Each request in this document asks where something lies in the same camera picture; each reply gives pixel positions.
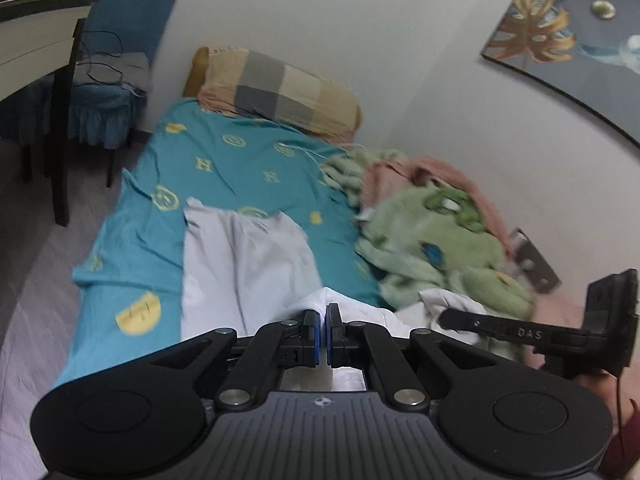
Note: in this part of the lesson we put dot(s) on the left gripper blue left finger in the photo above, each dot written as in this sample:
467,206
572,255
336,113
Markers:
258,362

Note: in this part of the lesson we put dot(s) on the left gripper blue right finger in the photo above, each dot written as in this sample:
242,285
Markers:
371,349

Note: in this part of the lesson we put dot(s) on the white polo shirt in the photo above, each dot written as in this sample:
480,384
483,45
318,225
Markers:
244,272

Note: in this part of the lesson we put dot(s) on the green plush blanket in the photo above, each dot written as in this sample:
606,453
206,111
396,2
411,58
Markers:
426,237

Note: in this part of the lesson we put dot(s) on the teal patterned bed sheet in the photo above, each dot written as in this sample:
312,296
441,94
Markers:
131,282

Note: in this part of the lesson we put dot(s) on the plaid beige grey pillow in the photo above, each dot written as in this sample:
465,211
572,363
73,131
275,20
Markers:
242,82

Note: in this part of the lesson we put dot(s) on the grey cloth on chair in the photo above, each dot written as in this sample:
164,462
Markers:
130,70

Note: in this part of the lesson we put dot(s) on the blue covered chair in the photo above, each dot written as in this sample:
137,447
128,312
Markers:
100,114

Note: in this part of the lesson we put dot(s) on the white dark-edged table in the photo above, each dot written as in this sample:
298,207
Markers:
40,38

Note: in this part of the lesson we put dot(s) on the leaf art wall painting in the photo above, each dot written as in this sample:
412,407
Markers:
586,50

